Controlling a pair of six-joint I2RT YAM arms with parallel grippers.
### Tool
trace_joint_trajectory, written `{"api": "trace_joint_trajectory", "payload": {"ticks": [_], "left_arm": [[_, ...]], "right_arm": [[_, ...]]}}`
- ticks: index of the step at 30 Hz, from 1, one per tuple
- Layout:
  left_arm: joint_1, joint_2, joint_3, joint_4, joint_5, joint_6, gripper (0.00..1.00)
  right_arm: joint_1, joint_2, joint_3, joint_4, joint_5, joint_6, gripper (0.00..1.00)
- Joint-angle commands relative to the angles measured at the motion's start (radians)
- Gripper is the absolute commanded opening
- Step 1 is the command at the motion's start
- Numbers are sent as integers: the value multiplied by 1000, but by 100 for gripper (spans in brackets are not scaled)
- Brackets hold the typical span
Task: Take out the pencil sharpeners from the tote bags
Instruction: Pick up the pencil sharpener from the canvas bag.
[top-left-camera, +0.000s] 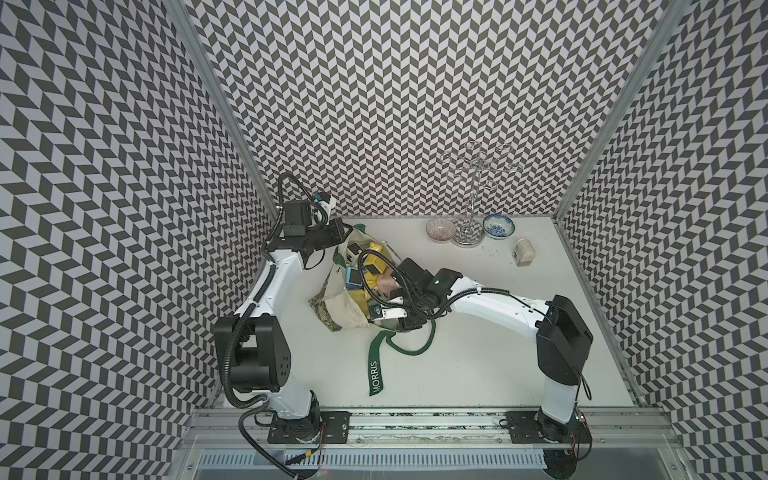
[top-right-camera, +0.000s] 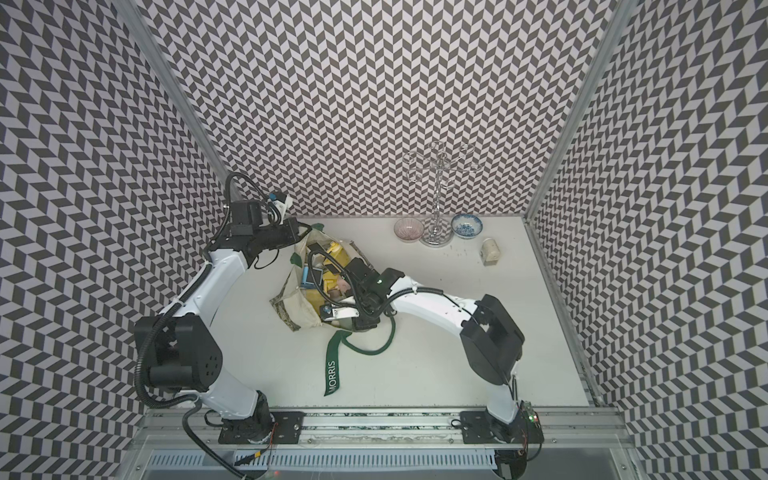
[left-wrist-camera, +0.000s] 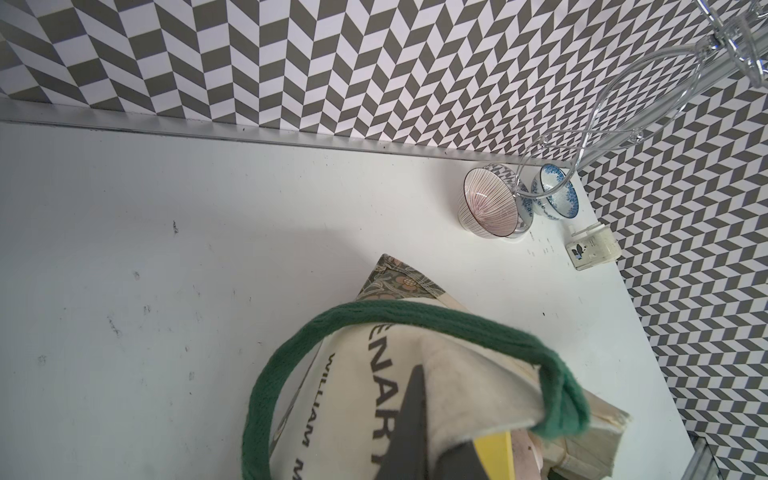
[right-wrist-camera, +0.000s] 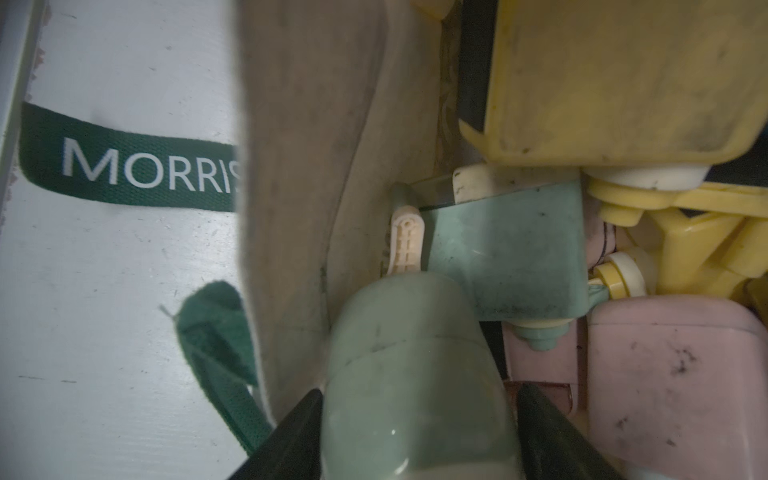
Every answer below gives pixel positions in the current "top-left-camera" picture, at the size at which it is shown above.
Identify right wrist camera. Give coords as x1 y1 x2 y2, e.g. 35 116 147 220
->
368 304 408 322

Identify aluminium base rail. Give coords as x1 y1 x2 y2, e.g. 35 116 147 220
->
168 407 695 479

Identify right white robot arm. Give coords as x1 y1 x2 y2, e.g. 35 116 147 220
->
380 260 593 445

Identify cream pencil sharpener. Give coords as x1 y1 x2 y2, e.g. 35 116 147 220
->
513 238 536 267

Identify yellow pencil sharpener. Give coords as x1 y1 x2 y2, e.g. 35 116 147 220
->
363 242 388 275

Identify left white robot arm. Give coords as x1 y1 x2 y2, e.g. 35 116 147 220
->
213 218 350 444

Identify blue white ceramic bowl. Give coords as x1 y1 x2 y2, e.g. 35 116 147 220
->
482 214 516 240

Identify cream tote bag green handles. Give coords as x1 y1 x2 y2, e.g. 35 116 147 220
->
309 223 437 396

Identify pink ceramic bowl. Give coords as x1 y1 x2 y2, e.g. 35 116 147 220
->
425 218 457 243

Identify clear glass mug tree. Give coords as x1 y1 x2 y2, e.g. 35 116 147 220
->
443 140 512 249

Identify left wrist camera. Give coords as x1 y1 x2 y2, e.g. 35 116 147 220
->
282 192 337 237

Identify pink pencil sharpener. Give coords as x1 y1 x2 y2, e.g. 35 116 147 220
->
376 273 401 298

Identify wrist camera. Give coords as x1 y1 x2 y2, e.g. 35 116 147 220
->
282 192 337 237
368 304 408 322

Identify blue pencil sharpener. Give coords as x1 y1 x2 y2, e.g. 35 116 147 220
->
345 267 364 290

